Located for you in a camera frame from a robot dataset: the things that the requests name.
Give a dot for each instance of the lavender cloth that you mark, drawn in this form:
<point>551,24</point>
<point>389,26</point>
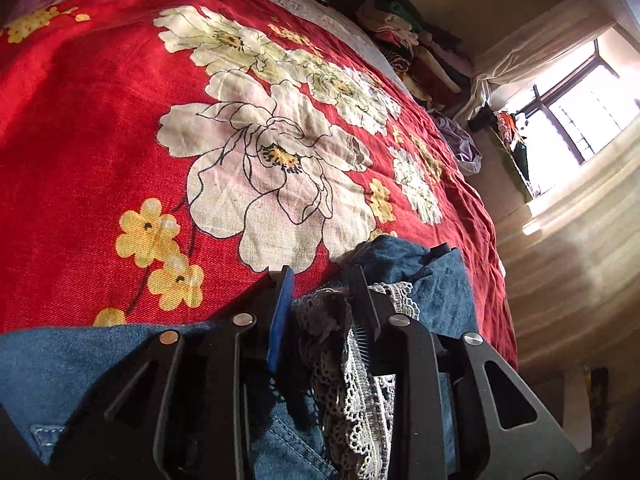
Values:
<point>462,145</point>

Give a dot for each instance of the cream curtain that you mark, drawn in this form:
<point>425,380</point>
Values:
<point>540,35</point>

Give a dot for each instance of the pile of folded clothes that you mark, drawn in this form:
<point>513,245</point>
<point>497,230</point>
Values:
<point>415,45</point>

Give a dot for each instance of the colourful clutter heap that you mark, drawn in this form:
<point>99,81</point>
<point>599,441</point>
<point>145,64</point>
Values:
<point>517,150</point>

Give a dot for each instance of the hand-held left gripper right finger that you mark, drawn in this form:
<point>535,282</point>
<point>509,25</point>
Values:
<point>361,300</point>

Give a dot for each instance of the blue denim pants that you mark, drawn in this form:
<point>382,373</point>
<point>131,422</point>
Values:
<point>65,365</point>

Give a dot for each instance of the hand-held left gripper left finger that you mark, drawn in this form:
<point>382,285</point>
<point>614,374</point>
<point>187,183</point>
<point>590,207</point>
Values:
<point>280,320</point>

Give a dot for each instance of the window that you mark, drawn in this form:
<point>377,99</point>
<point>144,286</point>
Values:
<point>590,110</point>

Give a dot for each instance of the red floral bed sheet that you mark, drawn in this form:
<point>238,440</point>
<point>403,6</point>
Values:
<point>100,160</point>

